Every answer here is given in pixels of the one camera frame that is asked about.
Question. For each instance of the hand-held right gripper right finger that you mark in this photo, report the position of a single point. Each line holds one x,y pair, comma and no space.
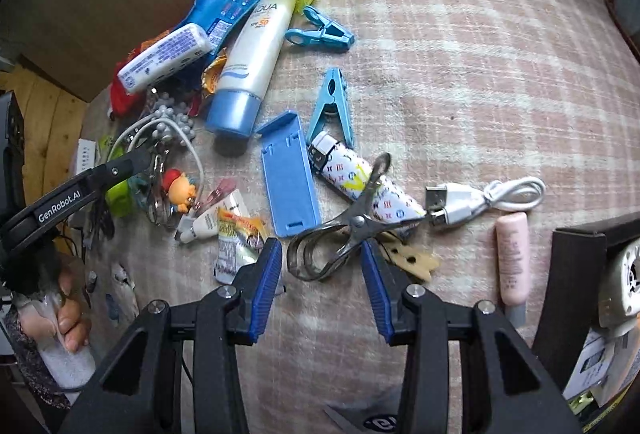
377,299

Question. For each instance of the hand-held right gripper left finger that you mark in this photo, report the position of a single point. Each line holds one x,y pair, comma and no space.
265,289

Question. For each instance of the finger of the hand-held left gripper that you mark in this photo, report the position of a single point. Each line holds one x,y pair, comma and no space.
120,171

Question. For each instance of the white sunscreen tube blue cap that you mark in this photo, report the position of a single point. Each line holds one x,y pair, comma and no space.
255,54

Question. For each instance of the black box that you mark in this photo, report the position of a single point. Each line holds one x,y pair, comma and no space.
565,274

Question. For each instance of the plaid cloth covered desktop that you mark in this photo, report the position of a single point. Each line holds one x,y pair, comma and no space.
475,89

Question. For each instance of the person's left hand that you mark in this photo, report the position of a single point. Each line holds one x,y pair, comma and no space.
70,324

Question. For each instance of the lime green small case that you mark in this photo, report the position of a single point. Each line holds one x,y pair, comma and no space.
120,199

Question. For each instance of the white cardboard box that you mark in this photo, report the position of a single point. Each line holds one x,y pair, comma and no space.
85,159

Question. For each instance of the silver orange sachet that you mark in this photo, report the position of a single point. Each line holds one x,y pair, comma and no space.
235,261

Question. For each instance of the metal key rings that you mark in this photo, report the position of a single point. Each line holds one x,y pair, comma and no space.
157,194

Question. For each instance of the wooden clothespin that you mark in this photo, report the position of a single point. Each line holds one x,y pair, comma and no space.
415,261

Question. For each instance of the red packet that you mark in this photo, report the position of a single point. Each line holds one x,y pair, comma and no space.
125,101

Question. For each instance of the black device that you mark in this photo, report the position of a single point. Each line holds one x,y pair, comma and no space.
10,149

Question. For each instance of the silver ball massage roller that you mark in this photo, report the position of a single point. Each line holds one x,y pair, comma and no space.
172,114

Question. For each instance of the small grey bottle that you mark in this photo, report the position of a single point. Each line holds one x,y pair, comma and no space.
91,281

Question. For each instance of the small white tube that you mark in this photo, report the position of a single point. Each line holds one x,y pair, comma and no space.
202,224

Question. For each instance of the pink hair clip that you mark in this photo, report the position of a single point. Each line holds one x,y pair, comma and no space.
217,196

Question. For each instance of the white plastic bag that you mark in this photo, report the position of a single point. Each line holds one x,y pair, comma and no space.
122,289

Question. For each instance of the blue phone stand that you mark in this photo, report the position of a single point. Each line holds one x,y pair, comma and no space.
290,174

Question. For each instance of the white blue-print wipes pack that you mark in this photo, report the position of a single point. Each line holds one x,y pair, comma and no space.
165,56

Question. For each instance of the grey mat with logo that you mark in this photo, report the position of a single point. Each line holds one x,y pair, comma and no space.
360,421

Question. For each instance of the orange candy wrapper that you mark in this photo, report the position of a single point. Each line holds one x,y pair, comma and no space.
214,76

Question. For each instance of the white patterned lighter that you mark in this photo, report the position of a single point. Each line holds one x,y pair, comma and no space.
345,169

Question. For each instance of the pink tube grey cap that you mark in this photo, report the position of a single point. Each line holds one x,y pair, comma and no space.
512,259

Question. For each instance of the blue packet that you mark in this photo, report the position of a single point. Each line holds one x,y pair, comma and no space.
220,4

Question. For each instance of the blue clothespin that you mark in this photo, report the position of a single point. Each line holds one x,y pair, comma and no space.
325,36
332,96

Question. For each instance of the white printed card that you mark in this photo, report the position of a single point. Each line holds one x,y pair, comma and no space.
592,361

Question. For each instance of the white round device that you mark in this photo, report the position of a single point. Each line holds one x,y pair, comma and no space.
625,284

